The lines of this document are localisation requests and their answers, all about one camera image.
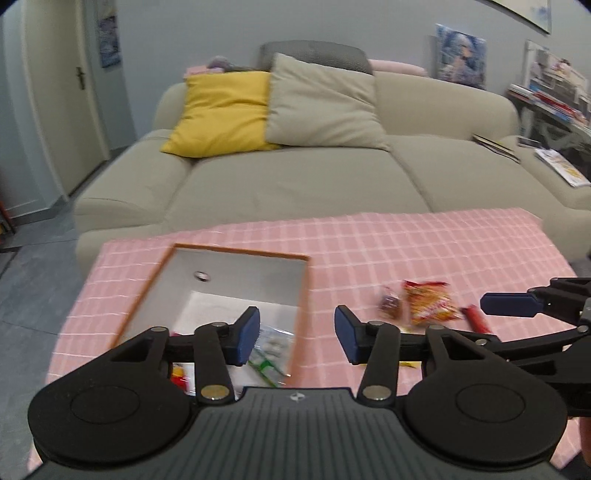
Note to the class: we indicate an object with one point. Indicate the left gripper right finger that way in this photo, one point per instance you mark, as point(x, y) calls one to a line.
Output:
point(375, 345)

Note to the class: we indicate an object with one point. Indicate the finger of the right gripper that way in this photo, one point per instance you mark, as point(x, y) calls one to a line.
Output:
point(524, 305)

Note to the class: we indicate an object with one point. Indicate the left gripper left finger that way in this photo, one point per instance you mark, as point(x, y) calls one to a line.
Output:
point(211, 349)

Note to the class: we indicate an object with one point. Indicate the red chocolate bar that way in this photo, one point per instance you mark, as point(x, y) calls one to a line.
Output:
point(476, 319)

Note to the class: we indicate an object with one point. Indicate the small clear nut snack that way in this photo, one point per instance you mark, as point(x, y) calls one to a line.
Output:
point(391, 304)

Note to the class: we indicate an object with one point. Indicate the yellow instant drink sachet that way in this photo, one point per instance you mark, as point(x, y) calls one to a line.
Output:
point(410, 364)

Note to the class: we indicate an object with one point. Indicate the clear bag white balls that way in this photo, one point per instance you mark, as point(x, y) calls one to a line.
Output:
point(276, 346)

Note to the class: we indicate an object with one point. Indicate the orange fries snack bag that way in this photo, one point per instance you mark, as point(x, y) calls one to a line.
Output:
point(430, 302)

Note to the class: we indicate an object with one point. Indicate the red chips bag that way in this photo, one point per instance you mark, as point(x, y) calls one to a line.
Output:
point(183, 377)

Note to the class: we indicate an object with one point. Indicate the book on sofa arm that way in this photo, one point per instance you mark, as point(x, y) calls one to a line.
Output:
point(496, 147)

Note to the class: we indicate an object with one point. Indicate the magazine on sofa arm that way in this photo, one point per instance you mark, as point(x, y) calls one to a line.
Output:
point(561, 166)

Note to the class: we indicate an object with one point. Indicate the person's left hand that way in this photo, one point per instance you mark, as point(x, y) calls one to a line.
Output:
point(585, 438)

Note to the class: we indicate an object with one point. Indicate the orange cardboard box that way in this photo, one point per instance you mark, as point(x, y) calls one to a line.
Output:
point(194, 285)

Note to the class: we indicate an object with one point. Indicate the pink checkered tablecloth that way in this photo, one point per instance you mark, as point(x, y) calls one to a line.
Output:
point(352, 258)

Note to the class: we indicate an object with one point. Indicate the beige sofa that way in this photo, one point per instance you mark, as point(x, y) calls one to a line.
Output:
point(432, 165)

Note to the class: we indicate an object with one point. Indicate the cluttered side shelf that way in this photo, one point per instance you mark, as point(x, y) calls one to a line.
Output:
point(553, 100)

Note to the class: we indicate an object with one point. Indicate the yellow cushion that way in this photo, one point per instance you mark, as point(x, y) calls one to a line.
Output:
point(223, 114)

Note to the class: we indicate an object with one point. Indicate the beige cushion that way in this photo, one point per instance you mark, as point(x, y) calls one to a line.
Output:
point(311, 105)

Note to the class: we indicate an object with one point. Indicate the pink blanket behind sofa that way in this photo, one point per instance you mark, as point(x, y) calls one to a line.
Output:
point(397, 68)

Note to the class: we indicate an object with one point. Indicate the grey cushion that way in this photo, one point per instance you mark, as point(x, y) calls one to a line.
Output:
point(323, 53)

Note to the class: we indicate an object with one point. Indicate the white door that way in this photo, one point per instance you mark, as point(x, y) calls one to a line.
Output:
point(61, 90)

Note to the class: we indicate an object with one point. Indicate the anime wall poster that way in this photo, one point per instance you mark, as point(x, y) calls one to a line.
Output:
point(461, 58)

